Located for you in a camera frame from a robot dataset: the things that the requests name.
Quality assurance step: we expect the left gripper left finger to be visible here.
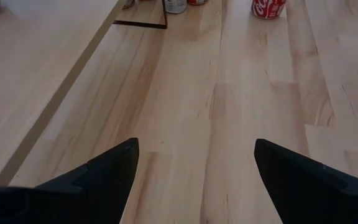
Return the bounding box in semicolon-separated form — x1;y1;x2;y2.
0;138;140;224

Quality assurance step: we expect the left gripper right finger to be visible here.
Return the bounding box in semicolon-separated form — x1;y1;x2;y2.
254;139;358;224

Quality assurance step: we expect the tall slim white can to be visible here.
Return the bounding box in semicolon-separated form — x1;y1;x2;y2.
164;0;188;15

